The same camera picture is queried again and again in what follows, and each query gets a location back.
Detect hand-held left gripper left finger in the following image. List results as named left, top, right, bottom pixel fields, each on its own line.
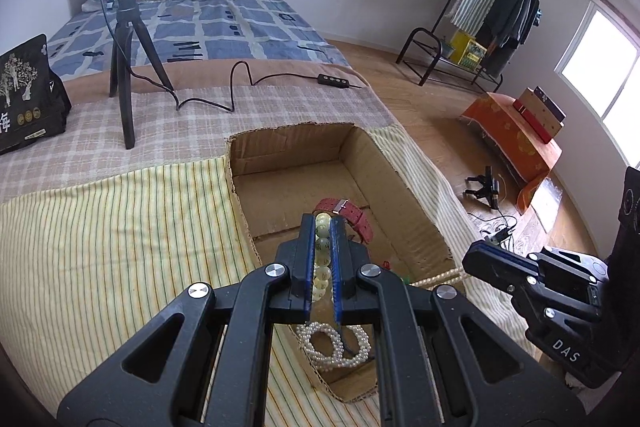
left=56, top=213, right=317, bottom=427

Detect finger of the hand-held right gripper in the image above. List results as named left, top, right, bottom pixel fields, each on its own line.
left=461, top=246, right=622, bottom=390
left=471, top=242, right=609, bottom=304

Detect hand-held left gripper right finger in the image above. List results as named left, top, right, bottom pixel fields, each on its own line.
left=330, top=214, right=583, bottom=427

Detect cream bead bracelet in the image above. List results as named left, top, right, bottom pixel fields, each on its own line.
left=310, top=213, right=335, bottom=305

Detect red watch strap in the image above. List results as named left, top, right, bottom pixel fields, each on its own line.
left=312, top=198, right=375, bottom=244

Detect pearl necklace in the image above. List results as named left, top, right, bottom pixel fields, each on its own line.
left=407, top=271, right=468, bottom=290

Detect white bead bracelet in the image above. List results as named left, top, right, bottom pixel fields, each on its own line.
left=295, top=319, right=373, bottom=373

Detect cardboard box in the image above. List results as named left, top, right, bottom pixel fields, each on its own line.
left=227, top=123, right=471, bottom=404

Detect power strip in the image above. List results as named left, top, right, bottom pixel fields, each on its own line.
left=482, top=227, right=513, bottom=245

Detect small black floor tripod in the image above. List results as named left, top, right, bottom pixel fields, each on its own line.
left=464, top=166, right=502, bottom=210

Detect clear plastic sheet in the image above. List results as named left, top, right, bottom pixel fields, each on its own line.
left=530, top=177, right=566, bottom=228

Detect orange cloth covered table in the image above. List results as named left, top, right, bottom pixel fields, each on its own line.
left=459, top=92, right=563, bottom=214

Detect red flat box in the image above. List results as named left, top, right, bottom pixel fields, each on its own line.
left=512, top=99, right=553, bottom=144

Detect tan gift box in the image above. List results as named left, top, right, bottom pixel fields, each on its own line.
left=519, top=89, right=565, bottom=142

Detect dark blue flat box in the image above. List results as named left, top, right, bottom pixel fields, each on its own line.
left=532, top=87, right=567, bottom=124

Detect plaid blanket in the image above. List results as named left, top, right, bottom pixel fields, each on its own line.
left=0, top=79, right=401, bottom=208

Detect yellow striped cloth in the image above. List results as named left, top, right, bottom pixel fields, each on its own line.
left=0, top=127, right=566, bottom=427

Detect window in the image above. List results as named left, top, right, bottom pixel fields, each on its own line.
left=552, top=0, right=640, bottom=168

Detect yellow crate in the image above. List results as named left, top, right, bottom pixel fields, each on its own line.
left=449, top=30, right=488, bottom=70

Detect dark hanging clothes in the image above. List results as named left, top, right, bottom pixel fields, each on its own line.
left=480, top=0, right=542, bottom=78

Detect blue patterned bedsheet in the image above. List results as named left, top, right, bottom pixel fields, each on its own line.
left=47, top=0, right=353, bottom=82

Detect brown blanket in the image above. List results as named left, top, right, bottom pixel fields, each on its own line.
left=57, top=57, right=373, bottom=108

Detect black printed bag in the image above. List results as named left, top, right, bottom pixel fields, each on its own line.
left=0, top=33, right=72, bottom=156

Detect black power cable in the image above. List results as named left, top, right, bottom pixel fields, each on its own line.
left=172, top=61, right=363, bottom=112

